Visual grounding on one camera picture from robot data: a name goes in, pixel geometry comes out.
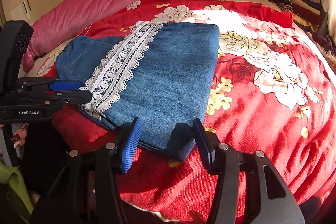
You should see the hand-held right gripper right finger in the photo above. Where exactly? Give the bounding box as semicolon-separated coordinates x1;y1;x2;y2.
192;118;305;224

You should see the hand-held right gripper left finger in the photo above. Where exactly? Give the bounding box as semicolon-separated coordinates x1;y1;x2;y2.
30;117;143;224

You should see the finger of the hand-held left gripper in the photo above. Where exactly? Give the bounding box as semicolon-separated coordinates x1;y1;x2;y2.
43;90;92;107
20;77;84;93

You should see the blue denim pants lace trim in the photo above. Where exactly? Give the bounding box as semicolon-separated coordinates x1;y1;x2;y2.
56;21;220;161

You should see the person's left hand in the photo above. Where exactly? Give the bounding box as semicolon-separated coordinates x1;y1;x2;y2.
10;123;30;149

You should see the red floral blanket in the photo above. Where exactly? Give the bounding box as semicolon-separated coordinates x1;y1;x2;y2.
37;0;336;223

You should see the light green cloth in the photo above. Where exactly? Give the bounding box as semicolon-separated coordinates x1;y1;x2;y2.
0;161;34;214

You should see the pink quilt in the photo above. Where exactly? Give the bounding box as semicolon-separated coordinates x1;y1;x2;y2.
22;0;198;72

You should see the pile of folded clothes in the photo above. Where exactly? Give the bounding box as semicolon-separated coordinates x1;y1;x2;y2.
260;0;336;64

